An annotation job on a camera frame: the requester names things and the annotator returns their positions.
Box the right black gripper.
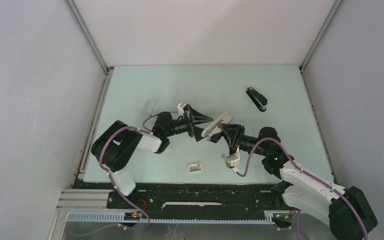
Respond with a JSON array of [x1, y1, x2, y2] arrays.
[[218, 122, 268, 157]]

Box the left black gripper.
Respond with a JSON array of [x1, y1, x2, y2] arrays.
[[164, 105, 213, 141]]

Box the beige and black stapler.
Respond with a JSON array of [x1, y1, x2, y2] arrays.
[[201, 111, 233, 138]]

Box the light blue stapler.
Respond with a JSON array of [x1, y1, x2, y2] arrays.
[[146, 98, 158, 116]]

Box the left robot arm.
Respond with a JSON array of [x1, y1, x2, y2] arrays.
[[90, 103, 214, 208]]

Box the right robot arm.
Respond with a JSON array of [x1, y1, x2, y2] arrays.
[[201, 123, 378, 240]]

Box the open staple tray box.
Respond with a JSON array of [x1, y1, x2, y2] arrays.
[[187, 162, 203, 173]]

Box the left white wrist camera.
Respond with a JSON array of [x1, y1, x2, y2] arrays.
[[177, 103, 188, 116]]

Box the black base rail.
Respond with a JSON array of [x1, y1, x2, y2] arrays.
[[107, 180, 315, 223]]

